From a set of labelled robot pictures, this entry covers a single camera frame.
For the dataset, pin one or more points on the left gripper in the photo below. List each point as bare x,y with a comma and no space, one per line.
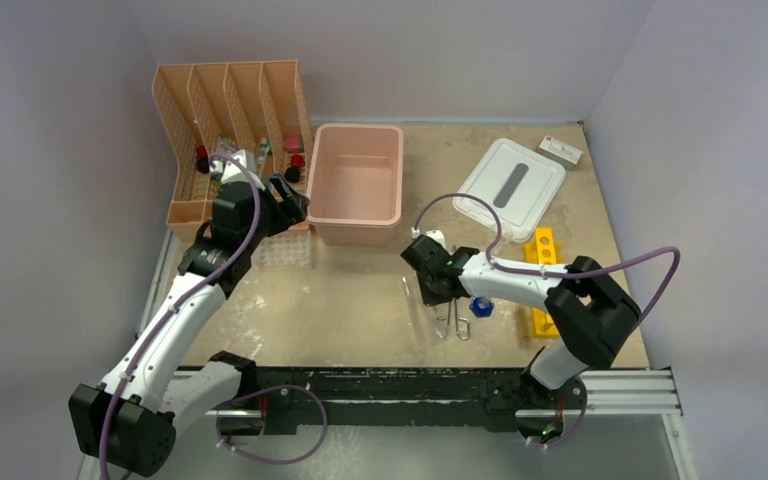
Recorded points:
289,210

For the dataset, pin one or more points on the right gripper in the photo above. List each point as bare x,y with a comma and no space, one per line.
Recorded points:
431,298

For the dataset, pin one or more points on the clear acrylic tube rack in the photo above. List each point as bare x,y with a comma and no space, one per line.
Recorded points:
290,249

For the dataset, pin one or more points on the pink plastic bin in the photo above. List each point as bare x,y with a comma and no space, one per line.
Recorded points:
355,183

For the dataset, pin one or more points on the yellow test tube rack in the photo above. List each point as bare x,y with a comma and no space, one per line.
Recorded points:
542,250

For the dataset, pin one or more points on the glass stirring rod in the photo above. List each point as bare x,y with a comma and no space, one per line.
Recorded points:
412,312

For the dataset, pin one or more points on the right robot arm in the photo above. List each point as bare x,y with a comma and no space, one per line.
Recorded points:
593,314

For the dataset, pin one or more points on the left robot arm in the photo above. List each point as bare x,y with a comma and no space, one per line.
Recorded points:
132,418

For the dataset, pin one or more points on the metal crucible tongs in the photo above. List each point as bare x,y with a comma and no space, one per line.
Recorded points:
451,322

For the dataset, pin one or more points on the pink box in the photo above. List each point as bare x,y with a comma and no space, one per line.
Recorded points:
293,144

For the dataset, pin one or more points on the green capped tube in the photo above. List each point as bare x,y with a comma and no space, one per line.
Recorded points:
263,154

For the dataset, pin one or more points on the coloured marker pack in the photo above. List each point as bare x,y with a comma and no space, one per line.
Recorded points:
226,145

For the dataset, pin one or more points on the red black bottle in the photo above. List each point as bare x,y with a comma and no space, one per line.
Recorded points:
202,160

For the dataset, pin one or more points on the peach desk organizer rack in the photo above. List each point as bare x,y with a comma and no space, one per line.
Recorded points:
244,101

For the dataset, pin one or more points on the white plastic lid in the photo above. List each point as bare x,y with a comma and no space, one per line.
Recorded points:
518,183

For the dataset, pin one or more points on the white slide box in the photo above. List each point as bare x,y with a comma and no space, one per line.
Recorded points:
560,152

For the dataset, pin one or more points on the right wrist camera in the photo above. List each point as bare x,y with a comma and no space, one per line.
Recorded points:
435,235

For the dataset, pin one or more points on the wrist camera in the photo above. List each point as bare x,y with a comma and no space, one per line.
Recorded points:
232,167
435,235

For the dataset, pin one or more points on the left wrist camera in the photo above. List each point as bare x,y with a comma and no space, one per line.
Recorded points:
232,167

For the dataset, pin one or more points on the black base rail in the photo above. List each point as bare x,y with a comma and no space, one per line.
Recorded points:
495,399

